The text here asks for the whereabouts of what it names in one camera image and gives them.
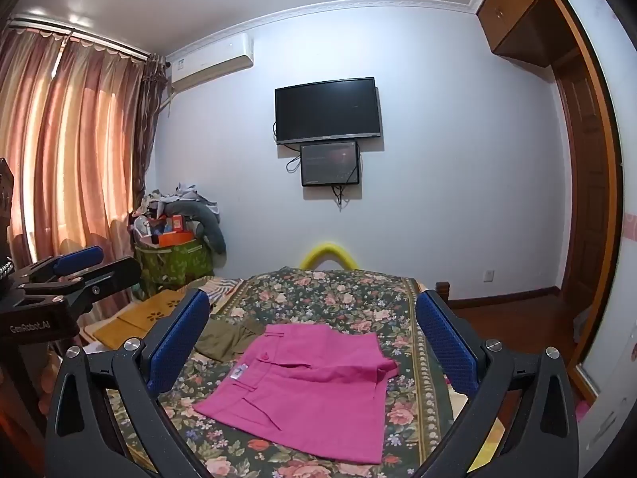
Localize wooden overhead cabinet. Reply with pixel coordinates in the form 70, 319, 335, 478
476, 0, 580, 67

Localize brown patterned curtain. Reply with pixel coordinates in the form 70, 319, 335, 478
130, 55, 168, 220

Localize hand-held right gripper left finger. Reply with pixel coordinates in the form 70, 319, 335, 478
45, 289, 212, 478

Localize orange box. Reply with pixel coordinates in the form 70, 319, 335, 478
158, 231, 195, 248

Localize striped cloth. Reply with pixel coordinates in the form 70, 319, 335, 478
201, 279, 246, 306

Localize wooden door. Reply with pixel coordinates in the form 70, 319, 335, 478
551, 50, 612, 300

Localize yellow foam arch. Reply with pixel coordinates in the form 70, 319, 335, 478
300, 242, 360, 272

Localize pink pants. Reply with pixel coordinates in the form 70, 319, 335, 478
193, 323, 400, 465

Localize pile of grey clothes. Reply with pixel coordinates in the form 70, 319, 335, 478
142, 182, 220, 216

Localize olive green pants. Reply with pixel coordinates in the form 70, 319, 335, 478
194, 319, 267, 360

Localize black wall television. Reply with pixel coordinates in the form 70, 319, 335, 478
275, 78, 383, 145

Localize white air conditioner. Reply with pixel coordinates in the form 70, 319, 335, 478
166, 33, 254, 93

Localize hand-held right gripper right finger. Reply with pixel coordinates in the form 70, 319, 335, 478
415, 289, 580, 478

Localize pink curtain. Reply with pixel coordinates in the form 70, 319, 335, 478
0, 27, 150, 292

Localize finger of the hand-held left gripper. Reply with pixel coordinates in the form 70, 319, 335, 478
20, 257, 143, 310
32, 245, 105, 280

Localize yellow bamboo mat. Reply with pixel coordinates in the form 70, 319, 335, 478
94, 319, 146, 351
119, 289, 189, 332

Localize white wardrobe door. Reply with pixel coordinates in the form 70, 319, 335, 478
561, 0, 637, 459

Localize grey plush toy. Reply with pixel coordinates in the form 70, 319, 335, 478
164, 199, 227, 256

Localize floral bedsheet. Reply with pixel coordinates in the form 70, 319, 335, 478
87, 267, 506, 478

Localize green patterned bag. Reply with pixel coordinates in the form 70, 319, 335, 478
134, 239, 215, 300

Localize small black monitor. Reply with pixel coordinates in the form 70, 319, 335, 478
300, 141, 360, 187

